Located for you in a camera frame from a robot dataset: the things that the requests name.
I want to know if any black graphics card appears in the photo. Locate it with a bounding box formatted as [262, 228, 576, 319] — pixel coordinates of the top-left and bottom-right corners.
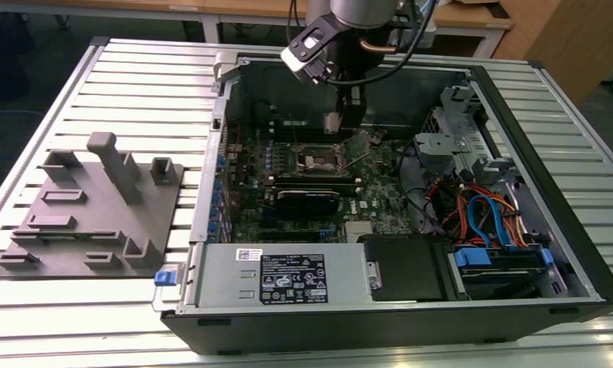
[274, 188, 343, 222]

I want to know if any grey parts rack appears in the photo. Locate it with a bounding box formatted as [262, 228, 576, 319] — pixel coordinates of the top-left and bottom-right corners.
[0, 131, 187, 278]

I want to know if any blue wire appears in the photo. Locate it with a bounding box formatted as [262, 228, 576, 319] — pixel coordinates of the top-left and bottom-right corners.
[467, 194, 518, 252]

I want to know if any metal drive cage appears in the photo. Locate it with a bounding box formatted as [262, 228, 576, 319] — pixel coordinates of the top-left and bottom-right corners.
[414, 86, 523, 192]

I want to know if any silver chipset heatsink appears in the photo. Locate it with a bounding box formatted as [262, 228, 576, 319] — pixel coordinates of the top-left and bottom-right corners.
[344, 221, 378, 235]

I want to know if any blue disk carrier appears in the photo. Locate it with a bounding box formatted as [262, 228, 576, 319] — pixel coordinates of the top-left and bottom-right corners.
[450, 246, 556, 301]

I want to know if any wooden desk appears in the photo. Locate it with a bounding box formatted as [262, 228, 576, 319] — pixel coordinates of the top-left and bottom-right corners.
[204, 0, 515, 58]
[0, 0, 222, 44]

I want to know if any orange wire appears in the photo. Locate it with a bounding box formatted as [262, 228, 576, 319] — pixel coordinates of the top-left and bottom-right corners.
[458, 183, 538, 246]

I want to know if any metal socket cover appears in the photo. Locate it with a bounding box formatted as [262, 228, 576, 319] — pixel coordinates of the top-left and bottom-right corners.
[340, 132, 374, 169]

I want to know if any blue case latch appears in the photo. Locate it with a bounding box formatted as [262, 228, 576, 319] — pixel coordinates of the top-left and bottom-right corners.
[152, 270, 178, 288]

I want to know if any wooden cabinet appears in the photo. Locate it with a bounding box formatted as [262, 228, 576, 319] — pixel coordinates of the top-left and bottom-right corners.
[494, 0, 613, 105]

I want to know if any CPU socket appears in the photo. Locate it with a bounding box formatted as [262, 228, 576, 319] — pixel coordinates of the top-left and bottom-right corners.
[294, 143, 354, 178]

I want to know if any black PC case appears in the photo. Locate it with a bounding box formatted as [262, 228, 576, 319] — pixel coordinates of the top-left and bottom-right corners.
[152, 51, 613, 356]

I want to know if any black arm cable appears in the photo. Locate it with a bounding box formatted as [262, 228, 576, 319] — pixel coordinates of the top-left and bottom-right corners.
[327, 0, 431, 86]

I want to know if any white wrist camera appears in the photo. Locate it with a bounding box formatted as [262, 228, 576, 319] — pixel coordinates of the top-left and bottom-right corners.
[279, 13, 342, 84]

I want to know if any green motherboard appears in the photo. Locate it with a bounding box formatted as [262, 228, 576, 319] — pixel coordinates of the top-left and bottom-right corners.
[223, 126, 431, 245]

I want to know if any silver power supply box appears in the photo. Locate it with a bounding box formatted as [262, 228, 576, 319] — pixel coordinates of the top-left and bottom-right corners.
[176, 241, 378, 314]

